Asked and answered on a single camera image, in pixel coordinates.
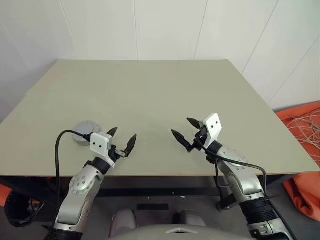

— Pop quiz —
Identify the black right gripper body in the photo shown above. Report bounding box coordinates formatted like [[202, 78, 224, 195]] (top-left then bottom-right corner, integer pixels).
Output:
[[193, 125, 210, 152]]

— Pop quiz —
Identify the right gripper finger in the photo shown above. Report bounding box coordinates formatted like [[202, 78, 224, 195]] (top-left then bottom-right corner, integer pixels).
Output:
[[186, 116, 202, 130], [170, 128, 193, 153]]

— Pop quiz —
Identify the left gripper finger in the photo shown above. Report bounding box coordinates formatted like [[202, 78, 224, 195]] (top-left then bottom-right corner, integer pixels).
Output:
[[124, 133, 138, 159], [105, 126, 119, 138]]

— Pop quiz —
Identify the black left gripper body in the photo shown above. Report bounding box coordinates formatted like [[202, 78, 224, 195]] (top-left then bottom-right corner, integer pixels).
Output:
[[109, 144, 129, 162]]

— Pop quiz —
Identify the grey motor end cover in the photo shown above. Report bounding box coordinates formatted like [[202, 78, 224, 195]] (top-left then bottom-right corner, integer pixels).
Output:
[[74, 120, 102, 138]]

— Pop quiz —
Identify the grey rounded robot leg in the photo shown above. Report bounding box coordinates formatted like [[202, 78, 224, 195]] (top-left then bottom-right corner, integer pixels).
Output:
[[110, 208, 139, 239], [173, 209, 209, 227]]

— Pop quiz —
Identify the orange fabric bag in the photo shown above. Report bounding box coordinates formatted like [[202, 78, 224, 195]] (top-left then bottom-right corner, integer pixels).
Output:
[[274, 99, 320, 167], [282, 171, 320, 222]]

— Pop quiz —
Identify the grey robot torso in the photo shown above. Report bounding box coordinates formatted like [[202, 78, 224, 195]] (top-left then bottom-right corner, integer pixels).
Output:
[[106, 223, 254, 240]]

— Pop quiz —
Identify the black bag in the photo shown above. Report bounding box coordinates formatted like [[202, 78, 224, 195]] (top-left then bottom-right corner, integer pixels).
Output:
[[4, 192, 46, 228]]

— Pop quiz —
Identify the orange fabric piece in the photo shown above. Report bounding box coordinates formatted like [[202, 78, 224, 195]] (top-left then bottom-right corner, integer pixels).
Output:
[[0, 183, 14, 209]]

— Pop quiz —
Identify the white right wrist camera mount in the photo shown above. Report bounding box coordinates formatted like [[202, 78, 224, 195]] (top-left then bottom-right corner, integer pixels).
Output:
[[202, 112, 224, 149]]

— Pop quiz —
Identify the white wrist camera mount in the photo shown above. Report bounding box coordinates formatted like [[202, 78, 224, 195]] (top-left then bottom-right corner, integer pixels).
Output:
[[202, 112, 224, 149], [89, 132, 117, 169]]

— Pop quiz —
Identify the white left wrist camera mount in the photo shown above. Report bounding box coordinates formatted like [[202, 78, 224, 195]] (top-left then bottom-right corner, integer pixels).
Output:
[[89, 132, 117, 169]]

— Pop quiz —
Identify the black table frame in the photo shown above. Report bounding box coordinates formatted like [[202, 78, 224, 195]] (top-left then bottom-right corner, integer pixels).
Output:
[[0, 173, 301, 211]]

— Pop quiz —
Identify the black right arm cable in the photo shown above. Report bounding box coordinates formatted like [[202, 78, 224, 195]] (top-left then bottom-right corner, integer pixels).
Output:
[[196, 143, 268, 199]]

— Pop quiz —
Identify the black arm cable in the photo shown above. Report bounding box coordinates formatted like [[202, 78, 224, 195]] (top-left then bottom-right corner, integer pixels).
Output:
[[54, 129, 92, 221], [196, 143, 268, 199]]

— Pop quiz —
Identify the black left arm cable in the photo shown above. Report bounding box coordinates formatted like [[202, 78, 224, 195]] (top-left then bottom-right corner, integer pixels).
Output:
[[54, 129, 92, 221]]

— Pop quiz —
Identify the tangled white wire bundle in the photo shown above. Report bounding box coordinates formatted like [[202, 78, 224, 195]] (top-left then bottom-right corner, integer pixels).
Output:
[[284, 109, 320, 148]]

